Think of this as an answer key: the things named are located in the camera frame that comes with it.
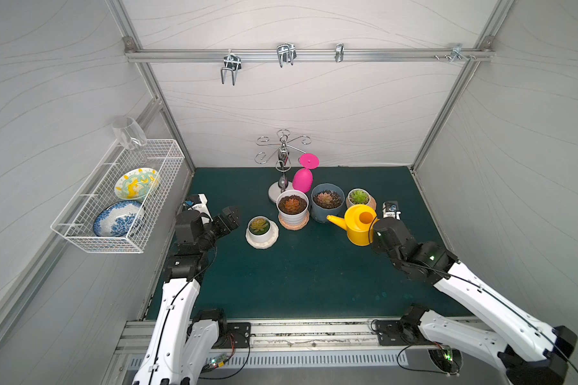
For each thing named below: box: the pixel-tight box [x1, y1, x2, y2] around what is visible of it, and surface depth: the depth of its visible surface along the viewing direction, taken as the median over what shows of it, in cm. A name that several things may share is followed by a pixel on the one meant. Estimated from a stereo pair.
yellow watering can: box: [326, 203, 380, 247], surface depth 72 cm
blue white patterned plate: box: [93, 200, 143, 237], surface depth 63 cm
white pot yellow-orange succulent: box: [247, 215, 273, 244], surface depth 93 cm
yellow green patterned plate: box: [113, 167, 161, 201], surface depth 71 cm
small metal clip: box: [334, 42, 345, 63], surface depth 80 cm
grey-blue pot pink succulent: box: [310, 182, 346, 224], surface depth 99 cm
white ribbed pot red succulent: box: [276, 189, 310, 226], surface depth 97 cm
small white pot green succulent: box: [347, 187, 371, 208], surface depth 100 cm
